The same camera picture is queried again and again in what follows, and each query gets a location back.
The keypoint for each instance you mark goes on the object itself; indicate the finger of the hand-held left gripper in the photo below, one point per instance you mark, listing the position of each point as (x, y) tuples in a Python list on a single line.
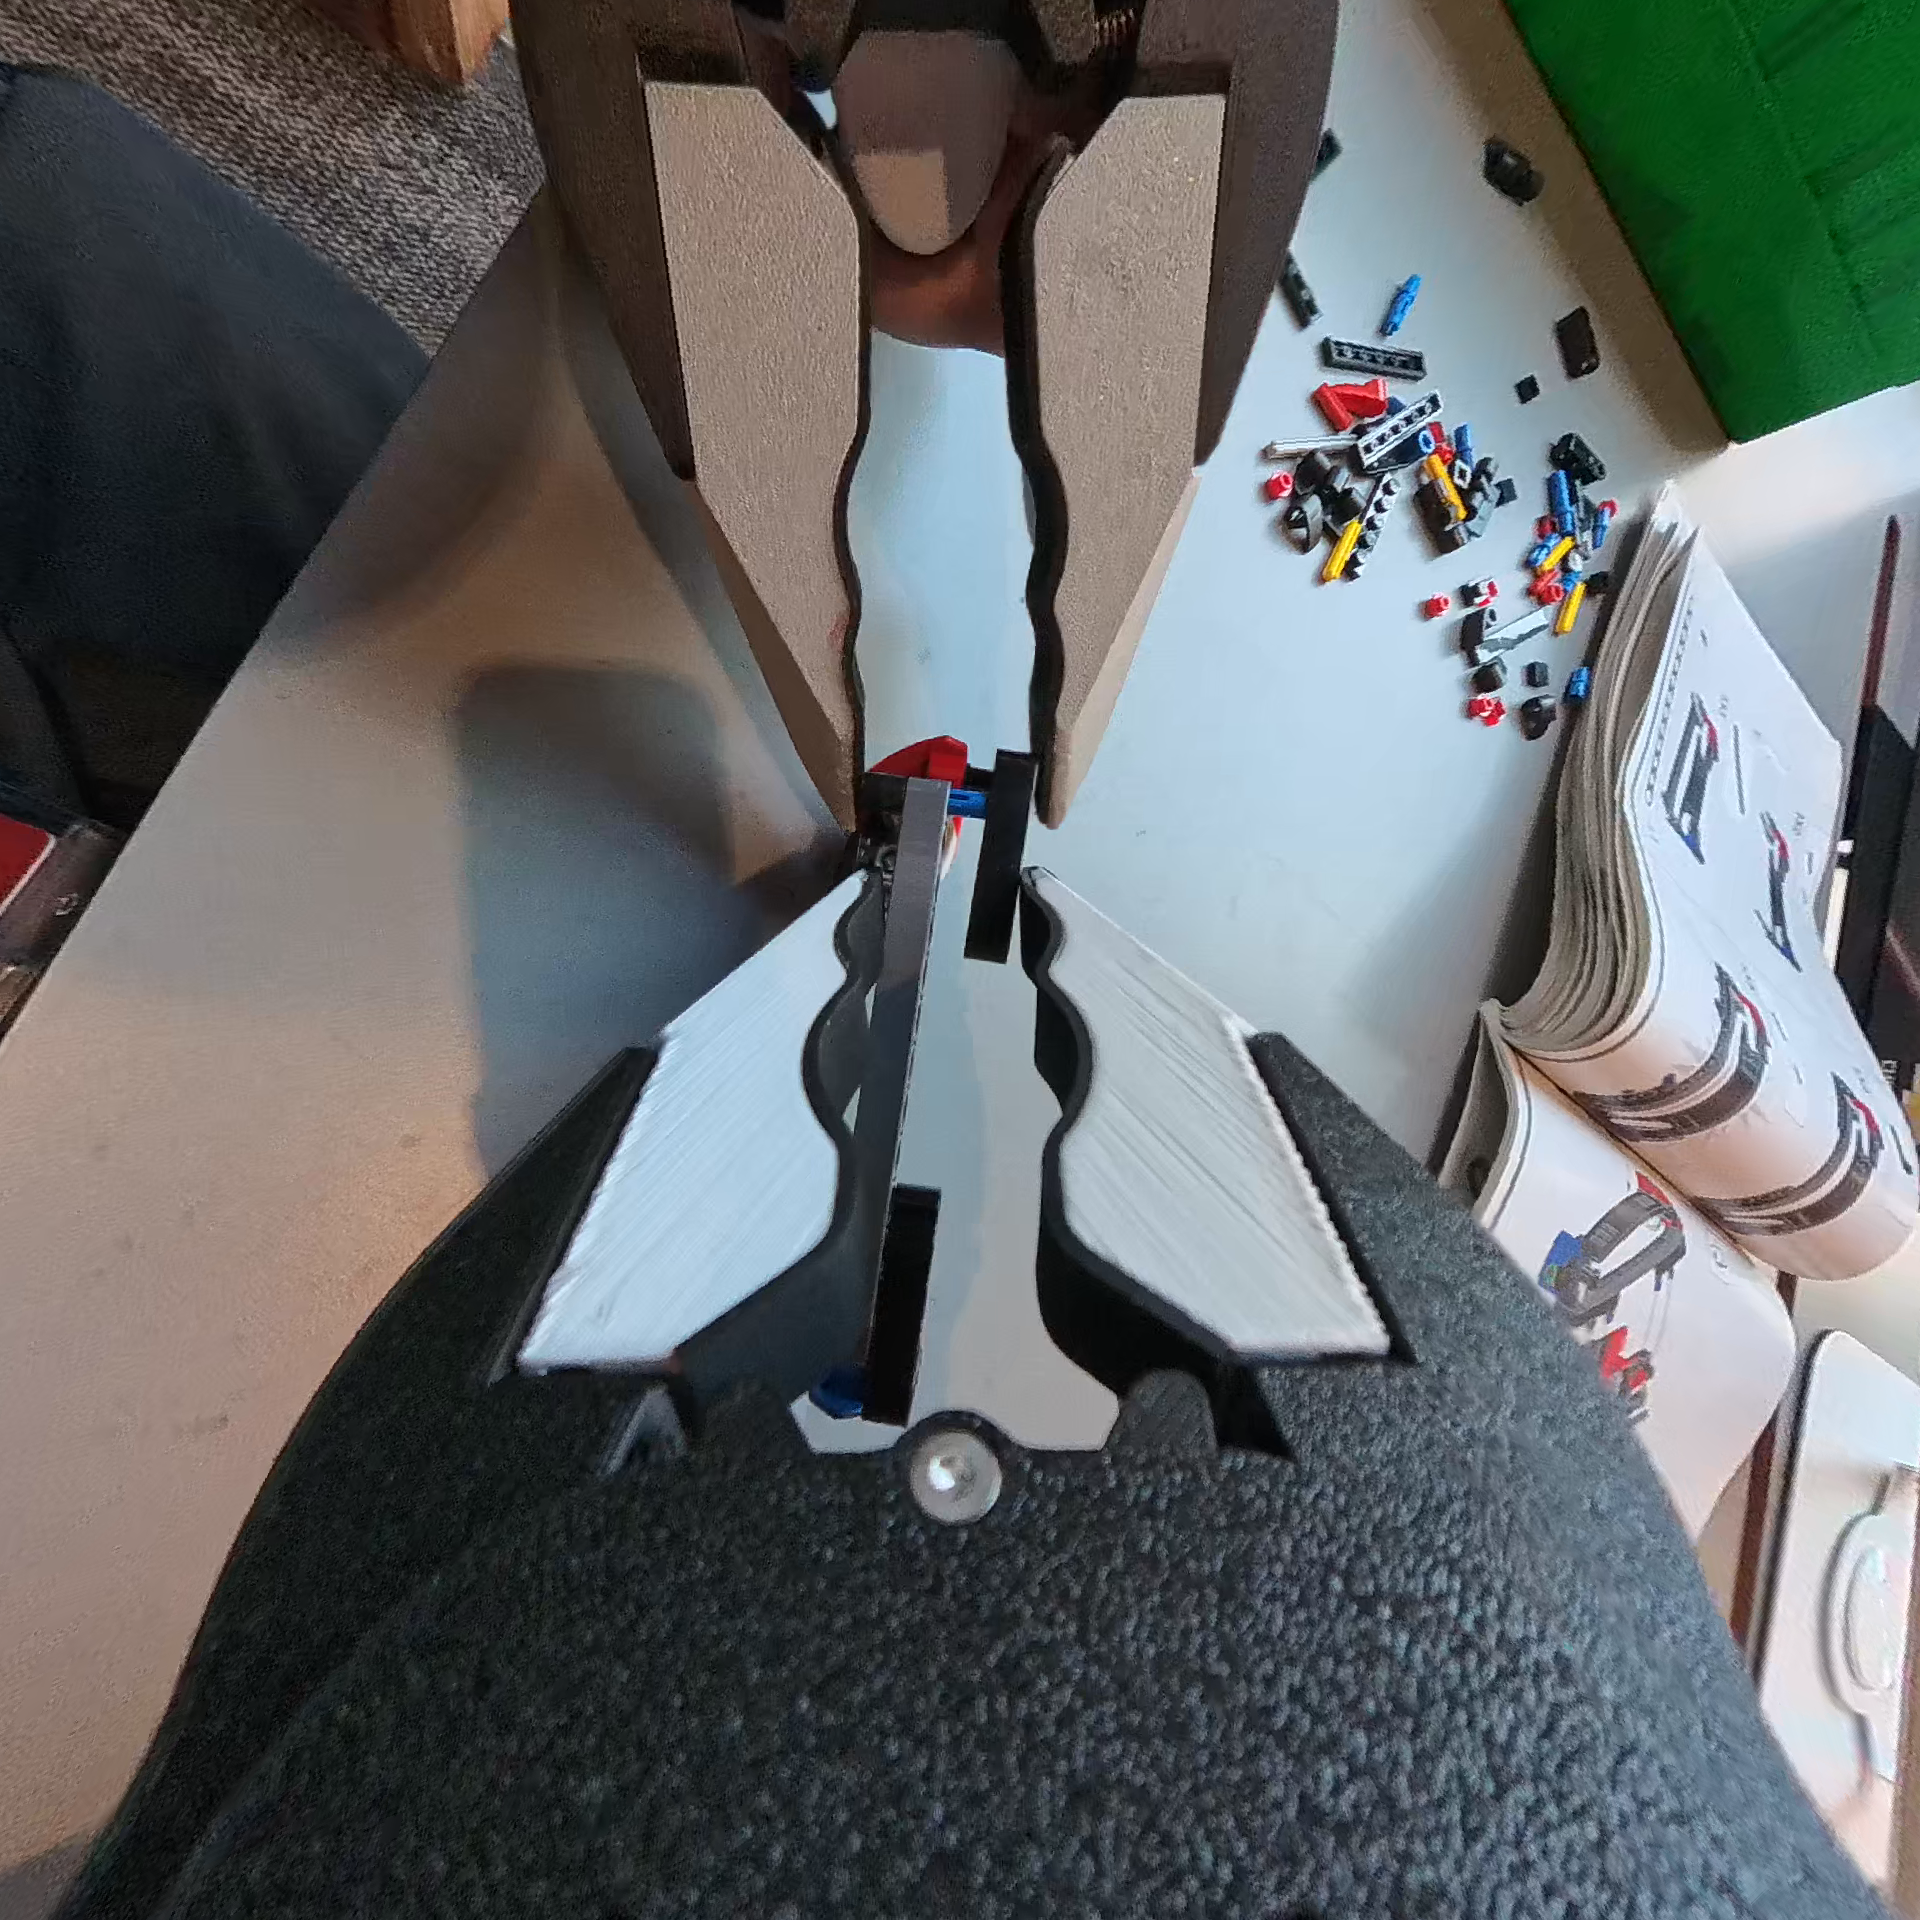
[(1141, 360), (749, 329)]

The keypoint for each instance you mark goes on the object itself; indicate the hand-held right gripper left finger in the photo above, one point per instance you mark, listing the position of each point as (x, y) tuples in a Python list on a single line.
[(705, 1201)]

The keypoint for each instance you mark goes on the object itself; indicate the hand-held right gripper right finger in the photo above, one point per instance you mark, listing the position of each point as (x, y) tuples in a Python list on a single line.
[(1217, 1186)]

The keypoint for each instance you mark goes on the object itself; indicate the small toy brick assembly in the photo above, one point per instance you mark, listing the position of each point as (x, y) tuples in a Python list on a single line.
[(907, 1290)]

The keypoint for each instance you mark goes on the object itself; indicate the pile of small brick pieces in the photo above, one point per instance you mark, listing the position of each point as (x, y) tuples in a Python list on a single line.
[(1412, 496)]

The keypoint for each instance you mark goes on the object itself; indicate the grey desk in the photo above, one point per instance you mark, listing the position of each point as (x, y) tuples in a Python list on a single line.
[(390, 991)]

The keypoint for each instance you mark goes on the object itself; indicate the person's left hand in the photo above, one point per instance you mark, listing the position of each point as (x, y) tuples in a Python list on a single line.
[(947, 308)]

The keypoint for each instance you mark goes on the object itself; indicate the person's black clothing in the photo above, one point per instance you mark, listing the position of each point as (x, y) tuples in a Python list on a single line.
[(183, 419)]

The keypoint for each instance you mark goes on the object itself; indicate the open instruction booklet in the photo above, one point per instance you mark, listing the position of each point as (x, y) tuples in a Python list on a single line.
[(1683, 901)]

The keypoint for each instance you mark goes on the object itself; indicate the green storage bin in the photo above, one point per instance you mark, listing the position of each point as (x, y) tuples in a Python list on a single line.
[(1741, 181)]

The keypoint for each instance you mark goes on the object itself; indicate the white stand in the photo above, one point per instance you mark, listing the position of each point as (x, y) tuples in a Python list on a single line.
[(1846, 1562)]

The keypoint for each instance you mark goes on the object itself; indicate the red badge card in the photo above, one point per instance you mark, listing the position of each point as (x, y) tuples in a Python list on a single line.
[(36, 871)]

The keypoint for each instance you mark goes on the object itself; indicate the wooden post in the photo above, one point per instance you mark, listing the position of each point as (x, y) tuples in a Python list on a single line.
[(421, 37)]

